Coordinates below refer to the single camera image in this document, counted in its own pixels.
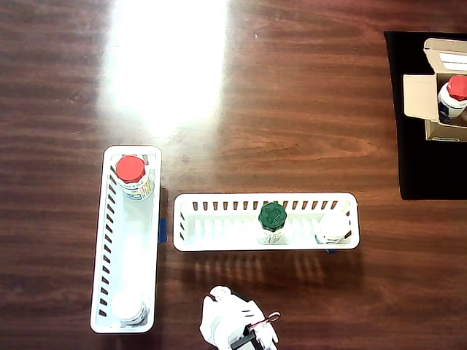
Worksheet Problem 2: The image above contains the brown cardboard box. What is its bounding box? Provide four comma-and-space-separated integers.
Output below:
402, 37, 467, 143

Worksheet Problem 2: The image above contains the red-capped bottle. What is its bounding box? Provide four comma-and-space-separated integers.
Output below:
115, 155, 156, 201
436, 74, 467, 125

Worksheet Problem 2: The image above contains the white plastic basket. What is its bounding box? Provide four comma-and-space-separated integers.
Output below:
89, 144, 163, 335
171, 192, 361, 252

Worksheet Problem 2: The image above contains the white-capped bottle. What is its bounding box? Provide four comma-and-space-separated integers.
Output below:
314, 213, 351, 245
110, 287, 150, 327

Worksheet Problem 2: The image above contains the green-capped bottle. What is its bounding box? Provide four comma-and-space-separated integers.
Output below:
255, 202, 288, 245

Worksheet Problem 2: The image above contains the black cloth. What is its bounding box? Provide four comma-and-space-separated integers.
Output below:
383, 31, 467, 201

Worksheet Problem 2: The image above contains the short red gripper cable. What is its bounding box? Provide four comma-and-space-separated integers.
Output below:
255, 311, 282, 326

